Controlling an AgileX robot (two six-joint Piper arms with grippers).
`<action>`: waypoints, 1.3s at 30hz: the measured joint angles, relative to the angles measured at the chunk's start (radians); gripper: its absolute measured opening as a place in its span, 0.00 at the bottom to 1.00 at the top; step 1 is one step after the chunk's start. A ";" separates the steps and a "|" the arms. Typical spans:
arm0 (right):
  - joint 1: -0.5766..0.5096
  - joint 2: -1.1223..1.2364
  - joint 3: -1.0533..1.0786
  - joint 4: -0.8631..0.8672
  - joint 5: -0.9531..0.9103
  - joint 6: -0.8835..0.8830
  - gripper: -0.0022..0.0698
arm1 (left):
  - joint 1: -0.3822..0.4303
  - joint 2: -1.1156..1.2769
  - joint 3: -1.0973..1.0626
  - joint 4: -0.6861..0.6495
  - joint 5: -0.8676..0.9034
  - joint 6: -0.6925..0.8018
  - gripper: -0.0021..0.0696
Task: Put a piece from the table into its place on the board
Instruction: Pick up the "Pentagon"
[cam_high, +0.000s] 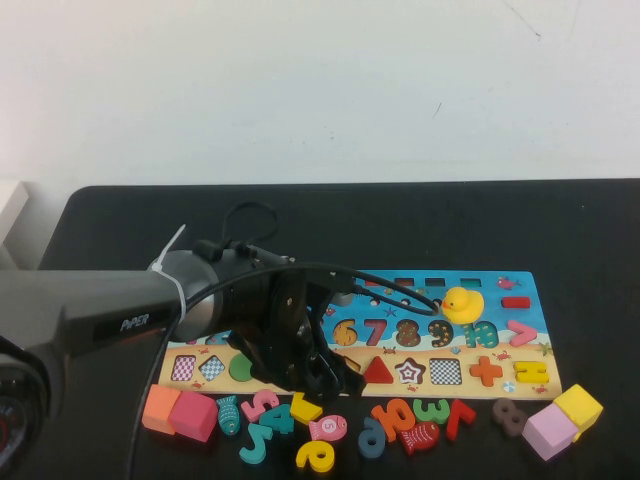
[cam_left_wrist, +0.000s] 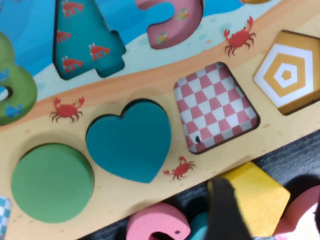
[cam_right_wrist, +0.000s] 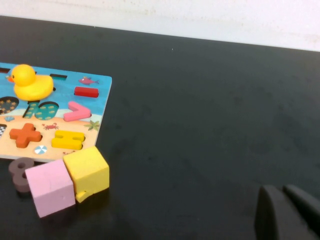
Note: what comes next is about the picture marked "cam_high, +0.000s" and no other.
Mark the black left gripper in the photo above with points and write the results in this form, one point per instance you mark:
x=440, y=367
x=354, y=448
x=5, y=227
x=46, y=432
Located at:
x=265, y=305

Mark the yellow pentagon piece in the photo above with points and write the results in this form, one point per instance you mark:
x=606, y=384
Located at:
x=305, y=411

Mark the teal number four piece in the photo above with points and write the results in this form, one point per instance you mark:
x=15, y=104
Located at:
x=280, y=420

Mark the pink number five piece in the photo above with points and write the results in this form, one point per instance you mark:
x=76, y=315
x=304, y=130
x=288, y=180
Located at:
x=256, y=407

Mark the green circle piece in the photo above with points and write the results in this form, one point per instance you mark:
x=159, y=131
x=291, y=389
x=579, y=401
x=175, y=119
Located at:
x=239, y=369

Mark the red triangle piece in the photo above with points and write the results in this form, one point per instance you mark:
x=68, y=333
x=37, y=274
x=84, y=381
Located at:
x=381, y=375

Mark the yellow number six piece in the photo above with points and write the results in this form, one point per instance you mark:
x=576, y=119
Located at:
x=306, y=457

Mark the light teal hooked number piece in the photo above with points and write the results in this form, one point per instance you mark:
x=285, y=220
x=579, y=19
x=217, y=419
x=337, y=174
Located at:
x=257, y=445

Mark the slate blue number nine piece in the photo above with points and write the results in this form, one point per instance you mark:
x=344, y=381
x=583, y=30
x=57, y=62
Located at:
x=364, y=442

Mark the orange number ten piece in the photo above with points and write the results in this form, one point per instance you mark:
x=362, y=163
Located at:
x=387, y=417

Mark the green number three piece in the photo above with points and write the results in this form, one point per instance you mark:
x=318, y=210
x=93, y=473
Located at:
x=442, y=411

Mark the red number seven piece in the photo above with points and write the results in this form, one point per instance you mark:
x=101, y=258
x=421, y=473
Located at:
x=457, y=422

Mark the orange plus sign piece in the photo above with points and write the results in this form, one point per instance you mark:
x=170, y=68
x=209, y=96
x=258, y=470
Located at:
x=485, y=371

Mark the brown number eight piece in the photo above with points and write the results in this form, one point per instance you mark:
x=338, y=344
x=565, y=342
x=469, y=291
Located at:
x=501, y=410

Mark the blue wooden number puzzle board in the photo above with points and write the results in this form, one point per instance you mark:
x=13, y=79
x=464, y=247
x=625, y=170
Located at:
x=500, y=285

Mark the red minus sign piece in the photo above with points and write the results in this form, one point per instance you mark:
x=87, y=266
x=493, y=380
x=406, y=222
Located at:
x=515, y=302

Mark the pink greater-than sign piece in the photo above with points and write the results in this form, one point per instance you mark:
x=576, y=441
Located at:
x=525, y=333

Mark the yellow equals sign piece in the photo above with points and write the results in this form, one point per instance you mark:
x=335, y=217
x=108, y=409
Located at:
x=532, y=372

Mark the pink wooden fish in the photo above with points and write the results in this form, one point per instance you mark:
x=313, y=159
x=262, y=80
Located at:
x=327, y=426

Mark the teal wooden fish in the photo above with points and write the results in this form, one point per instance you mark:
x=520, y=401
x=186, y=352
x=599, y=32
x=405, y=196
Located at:
x=229, y=416

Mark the magenta wooden cube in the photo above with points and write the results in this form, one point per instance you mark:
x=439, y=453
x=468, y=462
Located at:
x=192, y=416

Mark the red wooden fish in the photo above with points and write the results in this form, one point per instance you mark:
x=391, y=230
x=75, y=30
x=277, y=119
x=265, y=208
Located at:
x=420, y=437

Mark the orange wooden cube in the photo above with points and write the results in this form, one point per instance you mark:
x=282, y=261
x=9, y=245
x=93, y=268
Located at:
x=160, y=409

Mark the white zip tie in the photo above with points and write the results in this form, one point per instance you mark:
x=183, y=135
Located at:
x=172, y=270

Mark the yellow rubber duck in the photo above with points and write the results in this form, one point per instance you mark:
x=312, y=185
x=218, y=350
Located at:
x=462, y=306

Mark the lilac wooden cube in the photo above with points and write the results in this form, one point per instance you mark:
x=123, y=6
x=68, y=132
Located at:
x=547, y=432

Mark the yellow wooden cube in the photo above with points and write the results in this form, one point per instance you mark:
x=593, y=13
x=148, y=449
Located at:
x=580, y=407

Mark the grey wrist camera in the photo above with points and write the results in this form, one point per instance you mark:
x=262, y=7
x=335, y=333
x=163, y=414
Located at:
x=341, y=300

